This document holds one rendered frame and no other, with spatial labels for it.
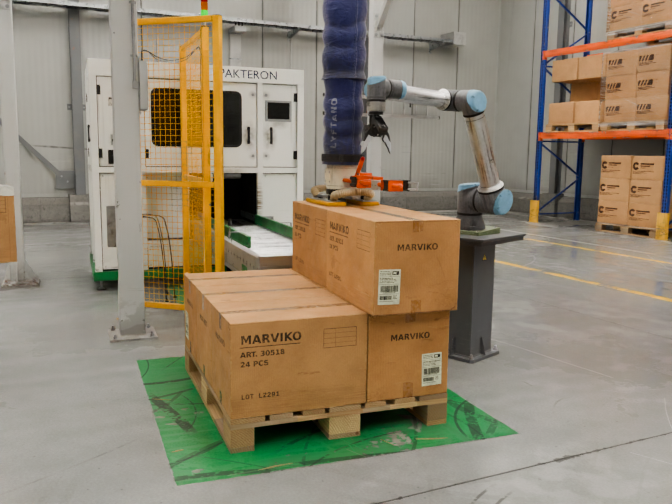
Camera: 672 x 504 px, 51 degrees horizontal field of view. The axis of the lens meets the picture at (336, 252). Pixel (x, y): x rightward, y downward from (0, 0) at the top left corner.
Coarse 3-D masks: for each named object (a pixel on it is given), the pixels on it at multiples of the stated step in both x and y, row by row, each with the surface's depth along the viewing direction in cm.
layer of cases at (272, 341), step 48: (192, 288) 361; (240, 288) 348; (288, 288) 350; (192, 336) 368; (240, 336) 280; (288, 336) 287; (336, 336) 295; (384, 336) 303; (432, 336) 311; (240, 384) 282; (288, 384) 290; (336, 384) 298; (384, 384) 306; (432, 384) 315
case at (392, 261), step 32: (352, 224) 311; (384, 224) 288; (416, 224) 293; (448, 224) 299; (352, 256) 312; (384, 256) 290; (416, 256) 296; (448, 256) 301; (352, 288) 314; (384, 288) 292; (416, 288) 298; (448, 288) 303
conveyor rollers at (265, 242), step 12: (240, 228) 611; (252, 228) 614; (264, 228) 617; (252, 240) 532; (264, 240) 535; (276, 240) 538; (288, 240) 533; (264, 252) 471; (276, 252) 474; (288, 252) 476
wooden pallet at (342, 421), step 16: (192, 368) 382; (208, 384) 327; (208, 400) 333; (400, 400) 310; (416, 400) 314; (432, 400) 316; (224, 416) 294; (272, 416) 289; (288, 416) 292; (304, 416) 294; (320, 416) 297; (336, 416) 300; (352, 416) 302; (416, 416) 326; (432, 416) 317; (224, 432) 295; (240, 432) 285; (336, 432) 301; (352, 432) 303; (240, 448) 286
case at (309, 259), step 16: (304, 208) 378; (320, 208) 353; (336, 208) 349; (352, 208) 350; (368, 208) 351; (384, 208) 354; (304, 224) 379; (320, 224) 354; (304, 240) 380; (320, 240) 355; (304, 256) 381; (320, 256) 356; (304, 272) 382; (320, 272) 357
